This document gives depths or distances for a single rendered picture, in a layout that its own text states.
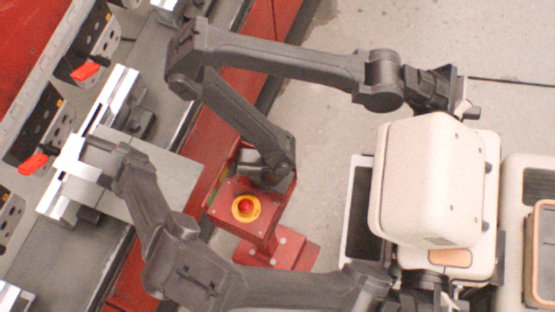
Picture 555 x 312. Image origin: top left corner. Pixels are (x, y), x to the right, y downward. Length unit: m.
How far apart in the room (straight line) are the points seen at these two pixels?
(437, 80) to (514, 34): 1.54
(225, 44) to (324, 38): 1.57
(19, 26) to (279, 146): 0.60
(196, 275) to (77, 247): 0.79
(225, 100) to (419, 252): 0.47
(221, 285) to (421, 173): 0.40
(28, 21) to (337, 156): 1.60
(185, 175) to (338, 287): 0.56
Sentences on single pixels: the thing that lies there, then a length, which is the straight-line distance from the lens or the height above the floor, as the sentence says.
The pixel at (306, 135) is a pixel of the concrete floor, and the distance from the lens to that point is 2.70.
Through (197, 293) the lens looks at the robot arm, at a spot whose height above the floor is 1.54.
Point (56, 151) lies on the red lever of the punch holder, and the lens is 1.43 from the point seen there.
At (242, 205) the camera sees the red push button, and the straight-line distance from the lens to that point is 1.79.
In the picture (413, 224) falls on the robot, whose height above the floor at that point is 1.36.
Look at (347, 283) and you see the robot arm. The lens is 1.22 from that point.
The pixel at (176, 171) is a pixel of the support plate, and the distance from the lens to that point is 1.63.
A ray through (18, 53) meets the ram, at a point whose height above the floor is 1.45.
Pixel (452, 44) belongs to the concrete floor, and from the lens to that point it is 2.90.
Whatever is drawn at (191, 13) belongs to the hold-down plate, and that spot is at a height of 0.91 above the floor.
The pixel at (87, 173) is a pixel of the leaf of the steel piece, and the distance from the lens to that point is 1.67.
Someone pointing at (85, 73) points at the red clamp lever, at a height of 1.29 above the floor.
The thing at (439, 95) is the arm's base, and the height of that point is 1.23.
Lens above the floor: 2.52
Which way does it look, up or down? 70 degrees down
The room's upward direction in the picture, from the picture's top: 8 degrees counter-clockwise
